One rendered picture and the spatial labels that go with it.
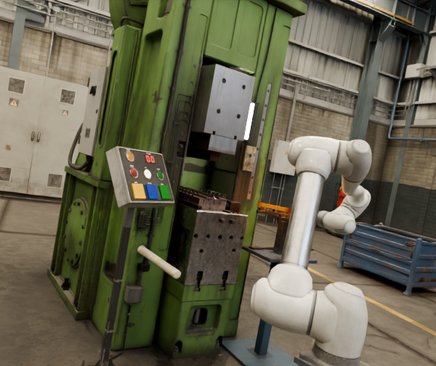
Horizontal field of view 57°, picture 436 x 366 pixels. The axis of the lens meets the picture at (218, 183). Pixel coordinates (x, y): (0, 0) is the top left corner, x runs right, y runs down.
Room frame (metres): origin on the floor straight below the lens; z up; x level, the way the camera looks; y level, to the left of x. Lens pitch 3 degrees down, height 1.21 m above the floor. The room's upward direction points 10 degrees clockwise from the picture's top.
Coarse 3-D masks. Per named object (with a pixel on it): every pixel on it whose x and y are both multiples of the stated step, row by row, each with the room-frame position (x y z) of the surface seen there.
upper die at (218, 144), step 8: (192, 136) 2.56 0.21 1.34; (200, 136) 2.48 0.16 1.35; (208, 136) 2.40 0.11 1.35; (216, 136) 2.41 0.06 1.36; (192, 144) 2.54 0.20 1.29; (200, 144) 2.47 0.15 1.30; (208, 144) 2.39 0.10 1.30; (216, 144) 2.41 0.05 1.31; (224, 144) 2.44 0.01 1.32; (232, 144) 2.48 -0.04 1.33; (224, 152) 2.45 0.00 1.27; (232, 152) 2.48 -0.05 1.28
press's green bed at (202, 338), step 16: (176, 288) 2.39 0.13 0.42; (192, 288) 2.35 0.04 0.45; (208, 288) 2.42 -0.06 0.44; (224, 288) 2.50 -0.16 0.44; (160, 304) 2.53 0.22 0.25; (176, 304) 2.37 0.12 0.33; (192, 304) 2.37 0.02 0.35; (208, 304) 2.44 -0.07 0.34; (224, 304) 2.51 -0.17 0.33; (160, 320) 2.50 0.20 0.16; (176, 320) 2.35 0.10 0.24; (192, 320) 2.44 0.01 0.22; (208, 320) 2.50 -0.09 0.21; (224, 320) 2.52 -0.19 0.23; (160, 336) 2.47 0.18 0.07; (176, 336) 2.33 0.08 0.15; (192, 336) 2.39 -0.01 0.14; (208, 336) 2.46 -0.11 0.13; (176, 352) 2.35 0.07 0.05; (192, 352) 2.40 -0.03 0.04; (208, 352) 2.47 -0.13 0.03
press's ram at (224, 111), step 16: (208, 80) 2.40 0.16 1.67; (224, 80) 2.40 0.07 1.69; (240, 80) 2.46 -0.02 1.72; (208, 96) 2.37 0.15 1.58; (224, 96) 2.41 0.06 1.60; (240, 96) 2.47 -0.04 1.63; (208, 112) 2.36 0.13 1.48; (224, 112) 2.42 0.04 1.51; (240, 112) 2.49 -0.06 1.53; (192, 128) 2.47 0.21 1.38; (208, 128) 2.37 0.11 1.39; (224, 128) 2.43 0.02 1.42; (240, 128) 2.50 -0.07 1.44
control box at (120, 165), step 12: (108, 156) 1.92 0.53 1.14; (120, 156) 1.89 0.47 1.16; (144, 156) 2.05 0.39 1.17; (156, 156) 2.14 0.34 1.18; (120, 168) 1.88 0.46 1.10; (144, 168) 2.01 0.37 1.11; (156, 168) 2.10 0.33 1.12; (120, 180) 1.87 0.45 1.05; (132, 180) 1.90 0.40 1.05; (144, 180) 1.97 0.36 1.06; (156, 180) 2.06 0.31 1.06; (168, 180) 2.15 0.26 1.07; (120, 192) 1.86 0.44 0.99; (132, 192) 1.87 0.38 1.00; (120, 204) 1.86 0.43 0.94; (132, 204) 1.88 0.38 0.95; (144, 204) 1.95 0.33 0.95; (156, 204) 2.03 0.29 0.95; (168, 204) 2.11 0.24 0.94
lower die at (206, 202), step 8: (184, 192) 2.56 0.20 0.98; (192, 192) 2.55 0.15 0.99; (200, 192) 2.57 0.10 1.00; (200, 200) 2.39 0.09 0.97; (208, 200) 2.42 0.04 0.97; (216, 200) 2.45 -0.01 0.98; (224, 200) 2.49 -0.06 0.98; (208, 208) 2.43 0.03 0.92; (216, 208) 2.46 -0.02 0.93; (224, 208) 2.49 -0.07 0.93
